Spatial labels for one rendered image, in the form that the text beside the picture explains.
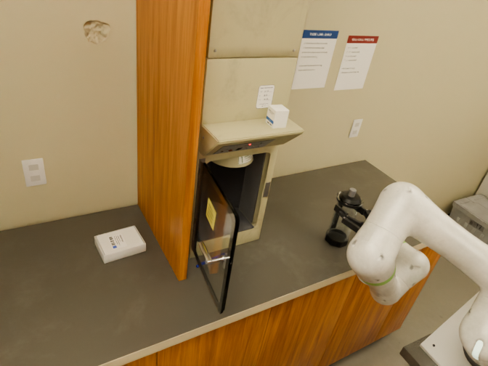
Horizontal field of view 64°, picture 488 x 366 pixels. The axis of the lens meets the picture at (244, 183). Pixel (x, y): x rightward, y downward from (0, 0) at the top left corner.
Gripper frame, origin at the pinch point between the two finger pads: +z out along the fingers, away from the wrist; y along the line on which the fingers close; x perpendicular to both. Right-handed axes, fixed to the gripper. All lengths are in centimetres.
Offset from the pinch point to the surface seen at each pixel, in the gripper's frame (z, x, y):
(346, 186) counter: 33, 19, -36
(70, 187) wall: 56, 8, 99
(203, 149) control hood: 11, -31, 64
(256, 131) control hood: 5, -38, 50
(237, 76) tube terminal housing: 14, -53, 54
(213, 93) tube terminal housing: 14, -48, 61
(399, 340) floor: -18, 112, -75
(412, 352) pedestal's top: -54, 18, 13
